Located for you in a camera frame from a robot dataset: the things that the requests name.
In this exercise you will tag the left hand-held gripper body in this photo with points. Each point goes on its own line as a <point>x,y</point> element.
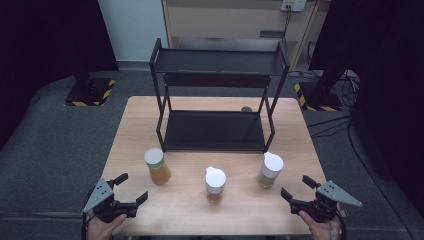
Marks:
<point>100,195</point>

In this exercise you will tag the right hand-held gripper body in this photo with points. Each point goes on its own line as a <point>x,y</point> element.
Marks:
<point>335,194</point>

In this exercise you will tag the green-lid jar orange spice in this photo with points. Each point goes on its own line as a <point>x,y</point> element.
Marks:
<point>158,171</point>

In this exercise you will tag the white-lid jar grey spice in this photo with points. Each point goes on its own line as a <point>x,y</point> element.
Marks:
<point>271,165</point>

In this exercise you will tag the white-lid jar brown spice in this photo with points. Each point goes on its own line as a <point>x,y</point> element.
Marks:
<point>215,181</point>

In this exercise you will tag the black metal two-tier rack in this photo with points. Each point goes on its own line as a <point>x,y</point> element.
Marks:
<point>213,131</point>

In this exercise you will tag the person's left hand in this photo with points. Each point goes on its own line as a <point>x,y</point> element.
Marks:
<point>103,230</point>

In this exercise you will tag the person's right hand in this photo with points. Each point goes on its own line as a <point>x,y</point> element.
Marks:
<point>320,230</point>

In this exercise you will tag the black stand striped base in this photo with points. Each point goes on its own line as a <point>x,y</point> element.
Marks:
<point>320,98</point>
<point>88,95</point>

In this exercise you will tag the grey round table disc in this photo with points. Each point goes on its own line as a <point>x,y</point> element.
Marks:
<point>246,109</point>

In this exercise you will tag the dark curtain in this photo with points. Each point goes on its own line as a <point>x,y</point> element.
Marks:
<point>393,66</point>
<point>33,50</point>

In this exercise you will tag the white power outlet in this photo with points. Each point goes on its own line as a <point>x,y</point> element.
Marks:
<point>293,4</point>

